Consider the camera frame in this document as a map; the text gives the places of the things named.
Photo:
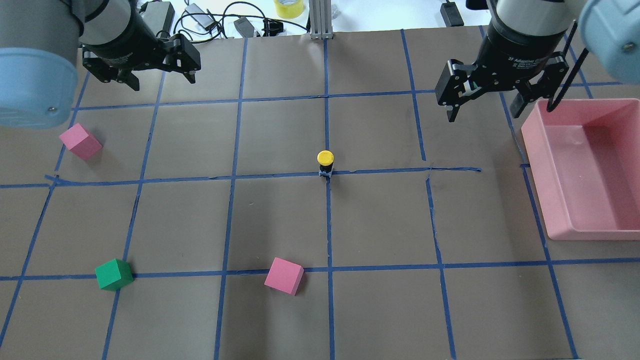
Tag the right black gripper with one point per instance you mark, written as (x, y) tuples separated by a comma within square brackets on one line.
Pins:
[(517, 44)]

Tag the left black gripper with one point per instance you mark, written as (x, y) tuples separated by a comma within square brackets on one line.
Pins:
[(131, 36)]

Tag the yellow push button switch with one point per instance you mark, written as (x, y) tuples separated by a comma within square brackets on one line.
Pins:
[(325, 159)]

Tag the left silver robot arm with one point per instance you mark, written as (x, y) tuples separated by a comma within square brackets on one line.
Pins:
[(39, 49)]

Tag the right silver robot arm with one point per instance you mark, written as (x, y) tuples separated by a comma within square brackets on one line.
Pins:
[(607, 29)]

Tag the black power adapter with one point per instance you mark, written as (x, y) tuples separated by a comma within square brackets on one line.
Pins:
[(451, 14)]

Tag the pink cube far side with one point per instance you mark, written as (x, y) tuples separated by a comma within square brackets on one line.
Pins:
[(82, 143)]

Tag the pink cube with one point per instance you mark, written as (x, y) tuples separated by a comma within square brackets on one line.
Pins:
[(82, 143), (284, 276)]

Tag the pink plastic tray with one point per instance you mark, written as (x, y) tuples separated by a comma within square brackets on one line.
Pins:
[(585, 159)]

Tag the yellow tape roll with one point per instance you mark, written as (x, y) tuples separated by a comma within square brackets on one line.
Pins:
[(289, 9)]

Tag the green cube near base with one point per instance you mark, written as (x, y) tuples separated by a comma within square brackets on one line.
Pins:
[(113, 275)]

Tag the pink cube centre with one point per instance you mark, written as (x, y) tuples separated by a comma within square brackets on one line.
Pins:
[(284, 276)]

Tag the aluminium profile post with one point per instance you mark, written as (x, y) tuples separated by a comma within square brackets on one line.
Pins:
[(320, 19)]

